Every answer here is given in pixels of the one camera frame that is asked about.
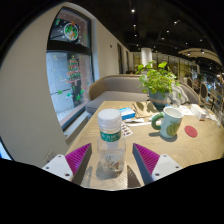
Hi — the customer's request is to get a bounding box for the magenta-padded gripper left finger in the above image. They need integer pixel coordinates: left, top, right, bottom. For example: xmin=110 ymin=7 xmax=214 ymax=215
xmin=42 ymin=142 xmax=93 ymax=186

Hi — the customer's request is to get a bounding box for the flat round red coaster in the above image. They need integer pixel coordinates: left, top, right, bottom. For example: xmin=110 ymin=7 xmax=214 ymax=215
xmin=184 ymin=124 xmax=199 ymax=139

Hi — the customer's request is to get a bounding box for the grey chevron cushion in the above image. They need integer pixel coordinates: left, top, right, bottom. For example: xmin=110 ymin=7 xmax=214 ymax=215
xmin=169 ymin=84 xmax=182 ymax=106

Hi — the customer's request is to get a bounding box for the white mug green handle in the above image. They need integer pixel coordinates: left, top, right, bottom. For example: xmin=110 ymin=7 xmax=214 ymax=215
xmin=150 ymin=106 xmax=184 ymax=139

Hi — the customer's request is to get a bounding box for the green potted plant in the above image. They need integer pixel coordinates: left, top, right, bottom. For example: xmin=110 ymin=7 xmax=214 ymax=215
xmin=134 ymin=60 xmax=183 ymax=111

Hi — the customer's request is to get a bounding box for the clear water bottle white cap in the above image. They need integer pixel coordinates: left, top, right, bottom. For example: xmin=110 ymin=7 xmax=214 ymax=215
xmin=96 ymin=108 xmax=128 ymax=173

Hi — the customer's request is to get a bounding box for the grey curved sofa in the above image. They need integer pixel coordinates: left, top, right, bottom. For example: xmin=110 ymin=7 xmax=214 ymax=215
xmin=85 ymin=73 xmax=201 ymax=116

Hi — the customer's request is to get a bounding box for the white rectangular box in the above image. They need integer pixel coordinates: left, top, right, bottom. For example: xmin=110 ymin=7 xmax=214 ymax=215
xmin=189 ymin=103 xmax=208 ymax=121

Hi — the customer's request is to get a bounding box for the flat blue and white box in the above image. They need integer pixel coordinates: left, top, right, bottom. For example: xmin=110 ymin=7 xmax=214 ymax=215
xmin=118 ymin=107 xmax=137 ymax=121

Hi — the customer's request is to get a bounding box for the window with festive decals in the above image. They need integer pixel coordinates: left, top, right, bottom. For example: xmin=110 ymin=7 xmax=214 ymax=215
xmin=45 ymin=6 xmax=95 ymax=129

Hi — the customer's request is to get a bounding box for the pill blister pack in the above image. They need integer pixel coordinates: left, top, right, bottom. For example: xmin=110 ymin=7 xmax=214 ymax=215
xmin=120 ymin=121 xmax=134 ymax=138

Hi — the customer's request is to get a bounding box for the group of ceiling lights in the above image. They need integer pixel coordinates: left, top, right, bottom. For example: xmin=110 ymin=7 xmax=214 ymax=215
xmin=128 ymin=6 xmax=208 ymax=56

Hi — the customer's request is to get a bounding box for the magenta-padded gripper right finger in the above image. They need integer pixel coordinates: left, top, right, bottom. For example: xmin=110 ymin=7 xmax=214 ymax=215
xmin=132 ymin=142 xmax=184 ymax=186

